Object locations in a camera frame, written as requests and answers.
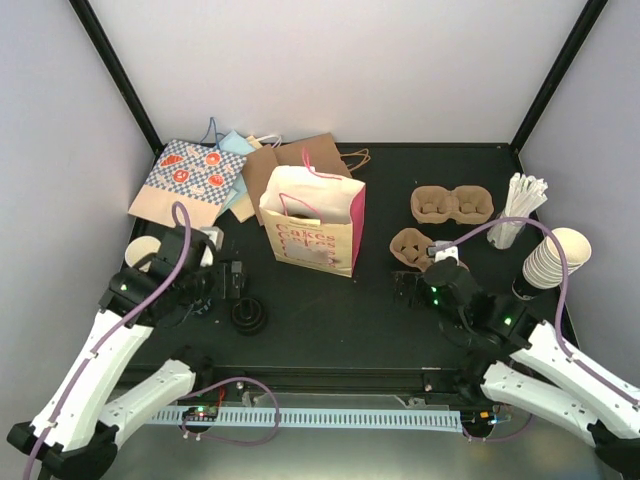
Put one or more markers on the left black frame post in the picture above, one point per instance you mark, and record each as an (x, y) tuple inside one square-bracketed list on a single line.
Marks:
[(100, 40)]

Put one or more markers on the pulp cup carrier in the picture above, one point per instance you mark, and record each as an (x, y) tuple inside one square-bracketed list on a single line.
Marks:
[(466, 204), (409, 246)]

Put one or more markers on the black frame post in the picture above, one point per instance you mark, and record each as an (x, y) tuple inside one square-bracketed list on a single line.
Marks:
[(100, 40), (578, 34)]

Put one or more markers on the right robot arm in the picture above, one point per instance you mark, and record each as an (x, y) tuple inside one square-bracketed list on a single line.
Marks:
[(513, 356)]

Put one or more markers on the cream paper bag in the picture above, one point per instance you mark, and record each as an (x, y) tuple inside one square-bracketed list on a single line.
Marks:
[(272, 141)]

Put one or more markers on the right paper cup stack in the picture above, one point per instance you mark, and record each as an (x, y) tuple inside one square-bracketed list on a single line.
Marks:
[(542, 269)]

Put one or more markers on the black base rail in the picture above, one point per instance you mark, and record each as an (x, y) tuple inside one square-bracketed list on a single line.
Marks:
[(449, 384)]

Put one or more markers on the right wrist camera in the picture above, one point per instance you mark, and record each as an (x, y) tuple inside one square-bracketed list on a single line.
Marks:
[(442, 250)]

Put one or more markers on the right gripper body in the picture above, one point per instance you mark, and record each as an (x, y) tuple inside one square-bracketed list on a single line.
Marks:
[(418, 298)]

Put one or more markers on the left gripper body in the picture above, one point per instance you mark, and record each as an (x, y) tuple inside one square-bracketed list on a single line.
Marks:
[(234, 290)]

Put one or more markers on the pink cakes paper bag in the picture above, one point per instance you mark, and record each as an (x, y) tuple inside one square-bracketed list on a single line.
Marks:
[(330, 244)]

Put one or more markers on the front black lid stack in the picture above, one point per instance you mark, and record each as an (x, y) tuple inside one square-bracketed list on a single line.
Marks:
[(248, 316)]

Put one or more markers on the brown kraft paper bag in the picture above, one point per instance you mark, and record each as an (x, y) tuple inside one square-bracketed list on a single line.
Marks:
[(324, 157)]

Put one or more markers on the paper cup stack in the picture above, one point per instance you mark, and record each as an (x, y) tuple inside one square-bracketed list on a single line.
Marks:
[(542, 269), (140, 248)]

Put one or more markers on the right black frame post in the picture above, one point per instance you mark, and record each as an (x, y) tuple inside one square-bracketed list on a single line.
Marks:
[(578, 34)]

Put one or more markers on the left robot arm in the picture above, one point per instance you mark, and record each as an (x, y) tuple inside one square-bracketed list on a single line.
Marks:
[(80, 431)]

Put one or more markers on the light blue paper bag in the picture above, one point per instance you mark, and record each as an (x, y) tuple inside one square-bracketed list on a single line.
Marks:
[(237, 201)]

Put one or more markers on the blue checkered paper bag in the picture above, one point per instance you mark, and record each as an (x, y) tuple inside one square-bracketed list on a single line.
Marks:
[(197, 176)]

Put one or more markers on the left paper cup stack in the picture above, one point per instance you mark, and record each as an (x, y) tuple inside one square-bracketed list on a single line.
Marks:
[(140, 248)]

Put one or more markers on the light blue cable duct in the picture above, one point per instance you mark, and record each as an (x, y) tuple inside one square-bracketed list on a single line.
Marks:
[(376, 419)]

